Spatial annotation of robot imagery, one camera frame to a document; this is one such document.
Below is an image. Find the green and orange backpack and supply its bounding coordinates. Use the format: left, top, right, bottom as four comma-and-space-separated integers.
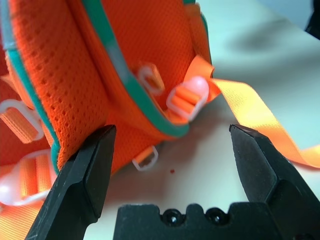
0, 0, 320, 240

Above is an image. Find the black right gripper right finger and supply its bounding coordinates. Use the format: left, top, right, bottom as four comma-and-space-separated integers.
229, 124, 320, 240

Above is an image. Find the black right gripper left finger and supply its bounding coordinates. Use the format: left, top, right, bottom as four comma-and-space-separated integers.
24, 124, 118, 240

